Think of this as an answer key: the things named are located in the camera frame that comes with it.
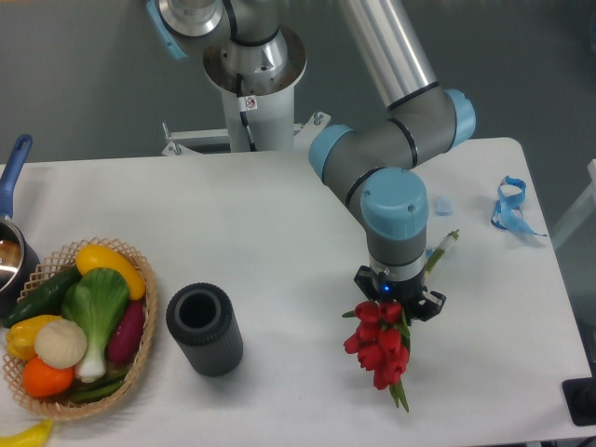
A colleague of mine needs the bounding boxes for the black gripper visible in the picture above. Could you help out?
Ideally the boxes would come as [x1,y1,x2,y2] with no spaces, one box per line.
[354,265,446,320]

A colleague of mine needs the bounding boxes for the red tulip bouquet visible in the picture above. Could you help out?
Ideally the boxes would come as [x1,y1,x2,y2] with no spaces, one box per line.
[342,229,460,412]

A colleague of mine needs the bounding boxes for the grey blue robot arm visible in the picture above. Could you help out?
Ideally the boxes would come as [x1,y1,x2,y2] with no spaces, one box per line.
[146,1,476,321]

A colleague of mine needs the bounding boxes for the small translucent blue cap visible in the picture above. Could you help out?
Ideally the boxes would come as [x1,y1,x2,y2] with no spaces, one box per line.
[434,196,454,217]

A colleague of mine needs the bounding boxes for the blue ribbon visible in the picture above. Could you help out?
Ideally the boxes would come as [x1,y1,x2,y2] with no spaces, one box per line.
[490,176,547,237]

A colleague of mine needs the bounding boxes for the dark grey ribbed vase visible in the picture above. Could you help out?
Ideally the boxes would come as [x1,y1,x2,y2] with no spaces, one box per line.
[166,282,243,377]

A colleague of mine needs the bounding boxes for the black device at edge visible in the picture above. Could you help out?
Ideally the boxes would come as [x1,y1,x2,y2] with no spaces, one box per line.
[562,377,595,427]

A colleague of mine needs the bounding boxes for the purple sweet potato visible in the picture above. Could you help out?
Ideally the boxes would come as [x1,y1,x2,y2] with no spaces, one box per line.
[107,301,144,364]

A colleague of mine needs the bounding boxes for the green bok choy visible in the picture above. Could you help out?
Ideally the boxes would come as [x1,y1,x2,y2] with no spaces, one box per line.
[61,267,129,384]

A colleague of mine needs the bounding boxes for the green beans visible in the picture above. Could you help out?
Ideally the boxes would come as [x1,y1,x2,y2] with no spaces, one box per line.
[68,370,128,404]

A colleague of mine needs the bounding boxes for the white garlic bulb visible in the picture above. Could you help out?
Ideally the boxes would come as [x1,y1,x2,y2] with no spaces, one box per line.
[34,318,88,369]

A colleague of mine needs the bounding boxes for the woven wicker basket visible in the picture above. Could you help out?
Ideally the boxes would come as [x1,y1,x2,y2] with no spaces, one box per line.
[3,237,158,421]

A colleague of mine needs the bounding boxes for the green cucumber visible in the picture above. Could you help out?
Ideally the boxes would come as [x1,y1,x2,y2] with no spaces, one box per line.
[3,266,82,328]

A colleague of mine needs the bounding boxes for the orange fruit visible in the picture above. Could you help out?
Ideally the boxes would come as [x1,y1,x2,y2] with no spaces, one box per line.
[21,357,75,398]

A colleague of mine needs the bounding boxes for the yellow bell pepper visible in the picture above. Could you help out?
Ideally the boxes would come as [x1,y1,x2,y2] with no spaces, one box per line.
[6,315,61,360]

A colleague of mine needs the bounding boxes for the yellow banana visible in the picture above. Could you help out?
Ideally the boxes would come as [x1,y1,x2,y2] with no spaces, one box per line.
[1,419,54,447]

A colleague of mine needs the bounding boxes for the white frame at right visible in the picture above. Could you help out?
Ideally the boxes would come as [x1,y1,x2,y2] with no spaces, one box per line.
[550,159,595,251]

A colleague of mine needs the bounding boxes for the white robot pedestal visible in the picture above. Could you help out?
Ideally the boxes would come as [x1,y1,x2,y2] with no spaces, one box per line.
[162,25,331,156]

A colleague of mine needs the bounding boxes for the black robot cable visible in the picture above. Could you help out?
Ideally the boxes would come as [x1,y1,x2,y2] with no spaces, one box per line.
[235,73,258,153]

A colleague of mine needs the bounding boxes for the blue handled saucepan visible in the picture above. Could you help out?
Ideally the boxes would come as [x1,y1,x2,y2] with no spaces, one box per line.
[1,134,39,318]

